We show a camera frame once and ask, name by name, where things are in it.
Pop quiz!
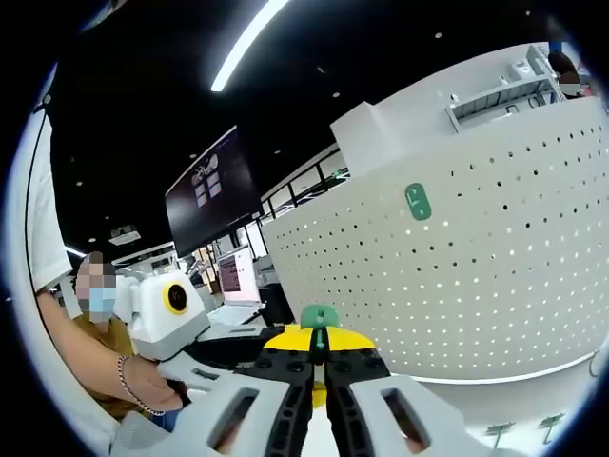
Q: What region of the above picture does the large dark wall screen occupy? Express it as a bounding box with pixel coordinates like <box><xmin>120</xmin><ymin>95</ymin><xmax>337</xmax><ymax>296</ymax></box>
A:
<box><xmin>165</xmin><ymin>126</ymin><xmax>264</xmax><ymax>258</ymax></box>

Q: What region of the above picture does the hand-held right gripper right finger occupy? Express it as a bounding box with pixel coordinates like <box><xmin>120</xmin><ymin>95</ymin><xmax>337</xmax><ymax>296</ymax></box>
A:
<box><xmin>324</xmin><ymin>325</ymin><xmax>481</xmax><ymax>457</ymax></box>

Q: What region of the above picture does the silver chain bracelet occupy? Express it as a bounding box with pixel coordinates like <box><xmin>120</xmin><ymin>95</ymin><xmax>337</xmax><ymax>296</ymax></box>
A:
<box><xmin>116</xmin><ymin>354</ymin><xmax>166</xmax><ymax>416</ymax></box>

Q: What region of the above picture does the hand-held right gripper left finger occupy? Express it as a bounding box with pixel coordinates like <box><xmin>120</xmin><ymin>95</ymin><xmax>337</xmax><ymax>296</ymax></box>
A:
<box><xmin>189</xmin><ymin>325</ymin><xmax>314</xmax><ymax>457</ymax></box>

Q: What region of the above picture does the metal storage shelf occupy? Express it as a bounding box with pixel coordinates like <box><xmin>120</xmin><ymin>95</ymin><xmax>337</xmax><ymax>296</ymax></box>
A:
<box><xmin>444</xmin><ymin>45</ymin><xmax>562</xmax><ymax>134</ymax></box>

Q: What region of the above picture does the ceiling light strip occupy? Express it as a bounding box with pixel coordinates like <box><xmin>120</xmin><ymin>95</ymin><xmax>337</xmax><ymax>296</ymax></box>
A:
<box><xmin>210</xmin><ymin>0</ymin><xmax>291</xmax><ymax>93</ymax></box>

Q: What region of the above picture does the white perforated mounting plate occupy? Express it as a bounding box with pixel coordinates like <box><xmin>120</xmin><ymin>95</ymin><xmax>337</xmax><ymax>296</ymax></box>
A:
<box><xmin>261</xmin><ymin>97</ymin><xmax>609</xmax><ymax>386</ymax></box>

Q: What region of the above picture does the person's left hand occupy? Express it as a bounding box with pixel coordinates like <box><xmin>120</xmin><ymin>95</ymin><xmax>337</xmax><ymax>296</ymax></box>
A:
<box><xmin>121</xmin><ymin>354</ymin><xmax>191</xmax><ymax>413</ymax></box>

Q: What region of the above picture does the open laptop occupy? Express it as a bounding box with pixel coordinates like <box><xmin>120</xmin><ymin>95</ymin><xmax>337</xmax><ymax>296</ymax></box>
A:
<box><xmin>206</xmin><ymin>246</ymin><xmax>266</xmax><ymax>328</ymax></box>

